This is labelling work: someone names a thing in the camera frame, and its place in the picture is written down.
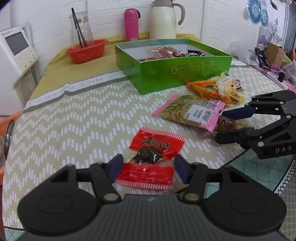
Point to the clear glass pitcher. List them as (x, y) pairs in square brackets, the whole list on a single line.
[(81, 27)]

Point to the wall photos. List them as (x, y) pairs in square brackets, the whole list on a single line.
[(268, 37)]

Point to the clear plastic bag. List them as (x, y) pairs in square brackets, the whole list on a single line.
[(239, 49)]

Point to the yellow tablecloth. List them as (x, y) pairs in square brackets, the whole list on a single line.
[(69, 74)]

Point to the white appliance with screen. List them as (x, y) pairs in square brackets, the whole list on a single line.
[(17, 49)]

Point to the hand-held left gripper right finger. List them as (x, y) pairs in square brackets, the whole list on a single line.
[(182, 168)]

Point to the clear packet of pale candies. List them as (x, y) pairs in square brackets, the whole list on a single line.
[(225, 81)]

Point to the red plastic basket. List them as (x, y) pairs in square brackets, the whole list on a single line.
[(86, 52)]

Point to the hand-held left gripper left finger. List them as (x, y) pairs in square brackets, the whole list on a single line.
[(115, 168)]

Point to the cream thermos jug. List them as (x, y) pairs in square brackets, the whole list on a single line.
[(163, 20)]

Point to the red striped-edge snack packet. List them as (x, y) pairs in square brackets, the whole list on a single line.
[(150, 171)]

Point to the blue round wall decorations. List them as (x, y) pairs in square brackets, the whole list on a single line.
[(256, 11)]

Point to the black devices pile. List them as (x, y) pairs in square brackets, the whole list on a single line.
[(262, 58)]

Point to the red sausage sticks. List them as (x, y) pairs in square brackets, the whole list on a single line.
[(166, 53)]

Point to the black straws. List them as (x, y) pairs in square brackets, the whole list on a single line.
[(78, 27)]

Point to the black plug cube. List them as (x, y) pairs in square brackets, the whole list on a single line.
[(281, 77)]

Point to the pink thermos bottle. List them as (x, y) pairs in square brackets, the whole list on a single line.
[(131, 25)]

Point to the brown cardboard box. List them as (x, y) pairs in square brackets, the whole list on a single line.
[(276, 54)]

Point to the green cardboard box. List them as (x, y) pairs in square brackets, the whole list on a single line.
[(175, 71)]

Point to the orange snack packet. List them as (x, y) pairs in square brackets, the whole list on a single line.
[(208, 90)]

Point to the white power strip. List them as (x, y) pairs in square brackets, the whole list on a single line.
[(275, 78)]

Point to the pink-edged seed packet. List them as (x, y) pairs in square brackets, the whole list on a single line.
[(185, 111)]

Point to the orange plastic basin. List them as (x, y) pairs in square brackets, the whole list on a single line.
[(9, 118)]

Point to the clear packet of brown snacks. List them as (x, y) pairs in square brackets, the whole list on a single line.
[(227, 125)]

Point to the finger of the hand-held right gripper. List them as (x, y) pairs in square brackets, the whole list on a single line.
[(231, 138), (238, 113)]

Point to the red sausage packet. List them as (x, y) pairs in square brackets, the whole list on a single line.
[(159, 48)]

